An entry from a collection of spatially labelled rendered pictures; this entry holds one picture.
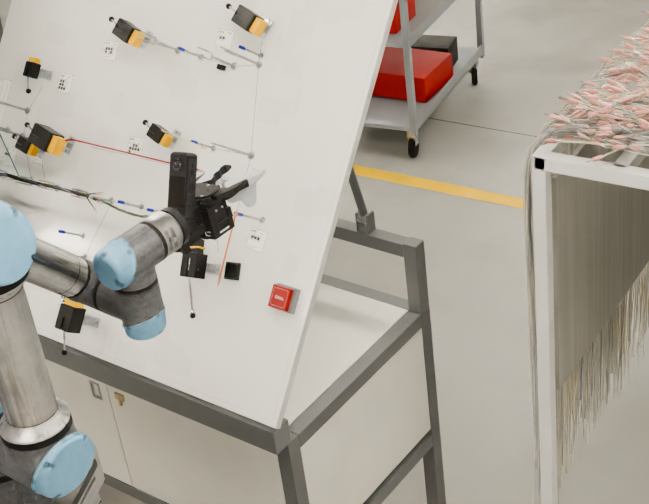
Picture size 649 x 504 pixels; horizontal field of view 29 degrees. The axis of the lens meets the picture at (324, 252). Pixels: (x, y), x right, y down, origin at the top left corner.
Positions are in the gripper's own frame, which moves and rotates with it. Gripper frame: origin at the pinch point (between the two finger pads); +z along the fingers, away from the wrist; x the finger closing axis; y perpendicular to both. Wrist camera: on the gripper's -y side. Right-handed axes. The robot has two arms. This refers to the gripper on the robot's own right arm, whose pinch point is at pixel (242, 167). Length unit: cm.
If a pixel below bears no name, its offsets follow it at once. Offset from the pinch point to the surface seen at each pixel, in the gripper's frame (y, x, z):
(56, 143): 15, -91, 24
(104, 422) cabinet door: 86, -86, 7
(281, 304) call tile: 45, -21, 19
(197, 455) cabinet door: 88, -53, 8
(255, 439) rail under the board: 73, -26, 5
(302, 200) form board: 28, -24, 36
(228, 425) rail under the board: 71, -33, 5
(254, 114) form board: 13, -42, 45
